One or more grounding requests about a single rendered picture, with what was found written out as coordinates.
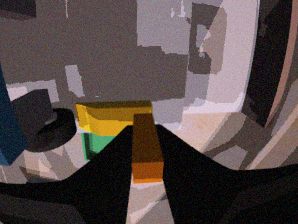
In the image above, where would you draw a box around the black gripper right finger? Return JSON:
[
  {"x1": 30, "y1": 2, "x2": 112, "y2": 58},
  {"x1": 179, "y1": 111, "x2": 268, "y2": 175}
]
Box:
[{"x1": 154, "y1": 124, "x2": 298, "y2": 224}]

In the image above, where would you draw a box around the green tray floor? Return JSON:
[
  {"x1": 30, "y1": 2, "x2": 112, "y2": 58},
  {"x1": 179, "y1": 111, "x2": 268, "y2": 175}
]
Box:
[{"x1": 88, "y1": 133, "x2": 116, "y2": 155}]

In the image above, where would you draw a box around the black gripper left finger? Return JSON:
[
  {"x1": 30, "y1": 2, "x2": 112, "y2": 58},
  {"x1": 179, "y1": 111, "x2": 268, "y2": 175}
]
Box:
[{"x1": 0, "y1": 125, "x2": 133, "y2": 224}]

